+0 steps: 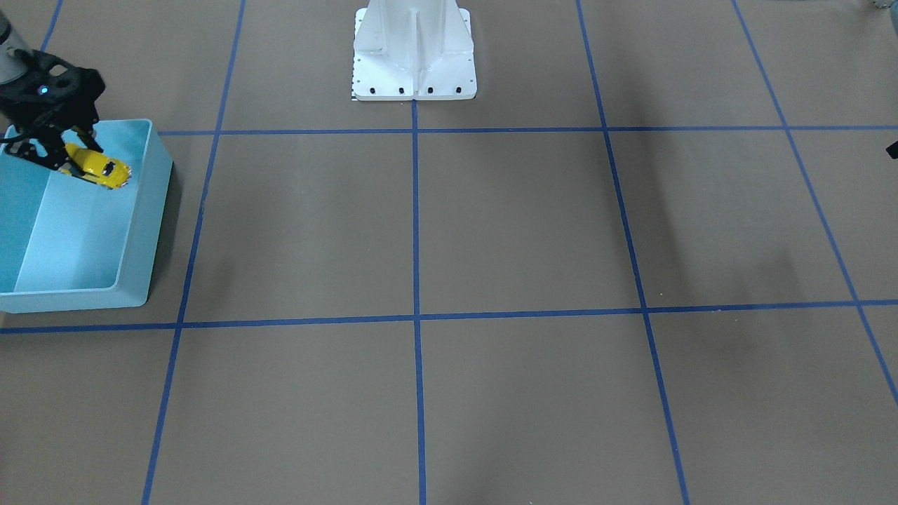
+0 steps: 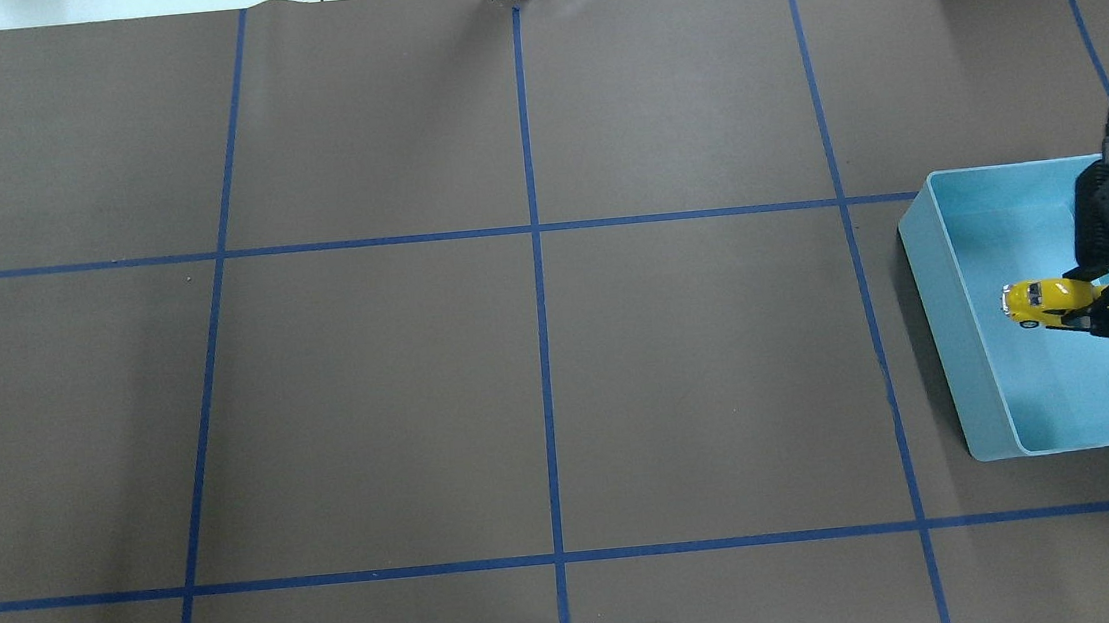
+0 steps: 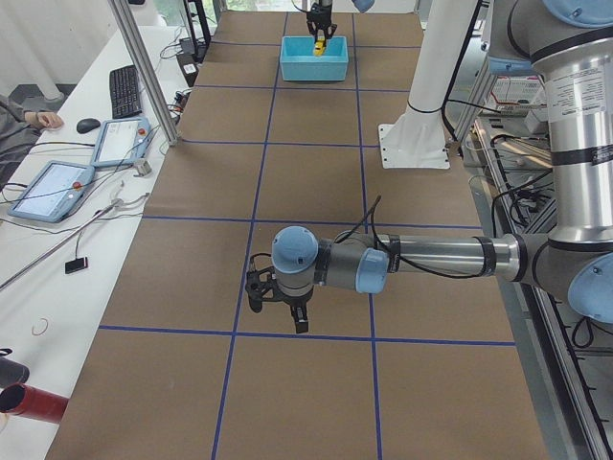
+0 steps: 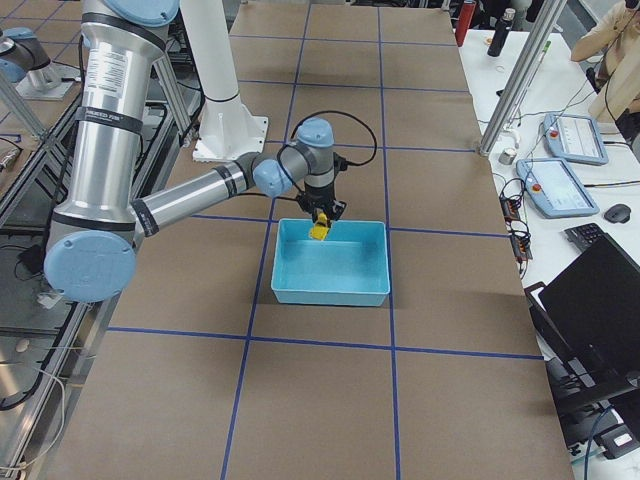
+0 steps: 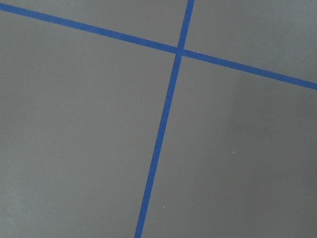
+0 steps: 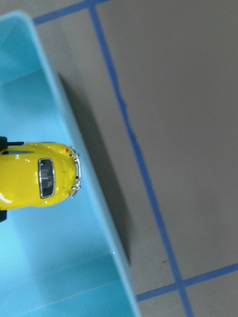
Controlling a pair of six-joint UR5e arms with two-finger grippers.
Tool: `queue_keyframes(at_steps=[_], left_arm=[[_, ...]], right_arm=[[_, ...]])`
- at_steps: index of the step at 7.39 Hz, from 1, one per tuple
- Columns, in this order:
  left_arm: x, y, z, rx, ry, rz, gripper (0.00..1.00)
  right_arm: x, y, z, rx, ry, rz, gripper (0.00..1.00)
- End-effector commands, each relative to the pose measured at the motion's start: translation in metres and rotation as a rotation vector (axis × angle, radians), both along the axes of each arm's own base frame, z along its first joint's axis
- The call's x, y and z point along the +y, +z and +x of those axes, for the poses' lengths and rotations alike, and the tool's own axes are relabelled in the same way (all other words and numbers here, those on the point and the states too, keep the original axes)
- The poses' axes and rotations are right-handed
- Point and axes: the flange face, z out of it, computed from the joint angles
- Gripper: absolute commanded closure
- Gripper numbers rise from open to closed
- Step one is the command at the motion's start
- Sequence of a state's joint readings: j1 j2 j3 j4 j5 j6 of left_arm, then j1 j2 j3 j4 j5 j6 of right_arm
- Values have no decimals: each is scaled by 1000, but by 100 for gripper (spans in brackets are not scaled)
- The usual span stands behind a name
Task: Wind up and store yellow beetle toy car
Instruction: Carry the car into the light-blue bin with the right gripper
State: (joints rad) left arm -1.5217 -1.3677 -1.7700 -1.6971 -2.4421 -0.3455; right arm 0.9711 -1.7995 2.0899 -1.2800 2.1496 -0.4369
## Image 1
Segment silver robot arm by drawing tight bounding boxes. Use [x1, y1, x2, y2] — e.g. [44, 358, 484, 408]
[1, 15, 105, 177]

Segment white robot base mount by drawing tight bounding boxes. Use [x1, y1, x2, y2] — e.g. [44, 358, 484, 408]
[351, 1, 478, 102]

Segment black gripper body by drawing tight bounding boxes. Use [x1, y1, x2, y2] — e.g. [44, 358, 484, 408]
[1, 50, 106, 135]

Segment light blue plastic bin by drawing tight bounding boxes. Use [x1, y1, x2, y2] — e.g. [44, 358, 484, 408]
[1, 119, 173, 314]

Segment yellow beetle toy car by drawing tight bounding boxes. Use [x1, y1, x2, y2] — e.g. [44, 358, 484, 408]
[60, 142, 132, 191]

